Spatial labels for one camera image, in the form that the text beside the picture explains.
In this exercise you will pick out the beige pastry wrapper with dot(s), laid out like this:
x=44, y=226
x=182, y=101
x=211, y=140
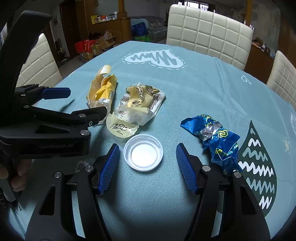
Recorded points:
x=138, y=106

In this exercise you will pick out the pile of cardboard boxes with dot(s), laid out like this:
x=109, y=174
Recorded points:
x=89, y=49

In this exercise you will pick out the white plastic bottle cap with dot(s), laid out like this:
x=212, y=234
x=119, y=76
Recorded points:
x=143, y=152

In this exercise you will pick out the grey sofa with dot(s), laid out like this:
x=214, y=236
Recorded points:
x=156, y=28

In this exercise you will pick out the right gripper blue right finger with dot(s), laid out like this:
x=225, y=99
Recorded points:
x=190, y=166

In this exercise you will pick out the cream chair middle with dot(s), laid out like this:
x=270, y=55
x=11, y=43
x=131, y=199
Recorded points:
x=210, y=34

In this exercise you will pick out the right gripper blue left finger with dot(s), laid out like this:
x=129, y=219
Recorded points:
x=105, y=168

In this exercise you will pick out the teal printed tablecloth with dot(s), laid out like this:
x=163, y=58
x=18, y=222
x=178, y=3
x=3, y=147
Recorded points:
x=157, y=205

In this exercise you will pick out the cream chair right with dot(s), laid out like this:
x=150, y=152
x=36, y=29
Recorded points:
x=282, y=78

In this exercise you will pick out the person's left hand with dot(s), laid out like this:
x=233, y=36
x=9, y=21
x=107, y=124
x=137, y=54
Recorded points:
x=19, y=180

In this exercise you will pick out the wooden shelf divider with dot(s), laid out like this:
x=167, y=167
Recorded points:
x=120, y=28

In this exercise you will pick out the cream chair left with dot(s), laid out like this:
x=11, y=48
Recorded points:
x=40, y=67

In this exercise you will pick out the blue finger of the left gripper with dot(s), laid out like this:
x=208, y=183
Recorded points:
x=55, y=93
x=96, y=116

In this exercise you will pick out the cream chair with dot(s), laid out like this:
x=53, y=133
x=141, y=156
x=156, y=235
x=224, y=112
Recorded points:
x=282, y=78
x=210, y=34
x=40, y=67

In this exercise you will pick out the wooden sideboard cabinet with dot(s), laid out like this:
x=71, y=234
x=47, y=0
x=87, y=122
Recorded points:
x=259, y=63

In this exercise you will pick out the yellow snack wrapper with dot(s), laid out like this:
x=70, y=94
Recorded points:
x=102, y=90

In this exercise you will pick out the blue foil wrapper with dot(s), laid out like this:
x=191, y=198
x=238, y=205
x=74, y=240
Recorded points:
x=221, y=142

